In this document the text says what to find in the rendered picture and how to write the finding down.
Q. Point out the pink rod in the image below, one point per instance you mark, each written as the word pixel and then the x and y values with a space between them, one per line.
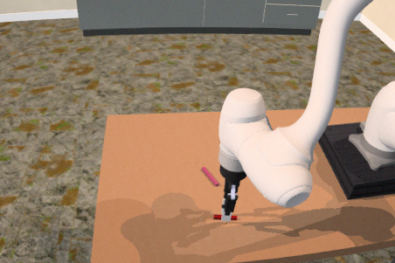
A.
pixel 210 176

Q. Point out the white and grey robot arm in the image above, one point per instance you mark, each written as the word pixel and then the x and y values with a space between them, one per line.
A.
pixel 278 161

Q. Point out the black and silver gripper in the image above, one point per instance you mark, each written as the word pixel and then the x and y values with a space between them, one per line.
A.
pixel 233 180

